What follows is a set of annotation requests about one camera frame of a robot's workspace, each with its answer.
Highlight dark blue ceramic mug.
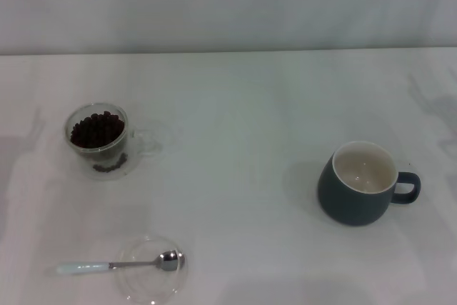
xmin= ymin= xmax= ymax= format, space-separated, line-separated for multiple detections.
xmin=317 ymin=140 xmax=422 ymax=228

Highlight spoon with light blue handle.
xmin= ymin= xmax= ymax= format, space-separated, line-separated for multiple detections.
xmin=56 ymin=249 xmax=187 ymax=276

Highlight double-walled glass cup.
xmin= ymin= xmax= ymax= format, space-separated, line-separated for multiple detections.
xmin=63 ymin=102 xmax=164 ymax=181

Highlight dark coffee beans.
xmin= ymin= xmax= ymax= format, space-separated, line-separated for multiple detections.
xmin=69 ymin=110 xmax=129 ymax=174

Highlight clear glass saucer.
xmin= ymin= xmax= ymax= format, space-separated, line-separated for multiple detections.
xmin=113 ymin=234 xmax=191 ymax=305

